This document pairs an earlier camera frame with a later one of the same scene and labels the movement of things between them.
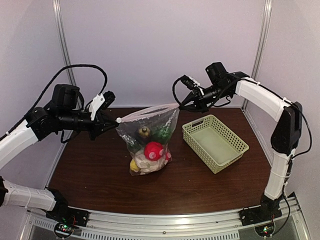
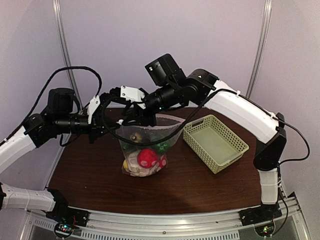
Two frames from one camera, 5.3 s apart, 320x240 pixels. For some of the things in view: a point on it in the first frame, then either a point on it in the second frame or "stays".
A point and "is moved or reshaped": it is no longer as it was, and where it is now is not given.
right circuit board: (265, 230) stays
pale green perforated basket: (212, 142) stays
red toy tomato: (153, 151) -> (147, 158)
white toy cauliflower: (145, 165) -> (134, 169)
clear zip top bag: (147, 133) is moved or reshaped
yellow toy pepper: (133, 166) -> (125, 164)
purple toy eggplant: (143, 136) -> (136, 137)
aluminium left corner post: (57, 7) stays
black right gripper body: (220, 93) -> (167, 97)
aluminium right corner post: (262, 40) stays
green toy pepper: (161, 135) -> (163, 147)
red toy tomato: (168, 156) -> (162, 162)
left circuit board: (63, 230) stays
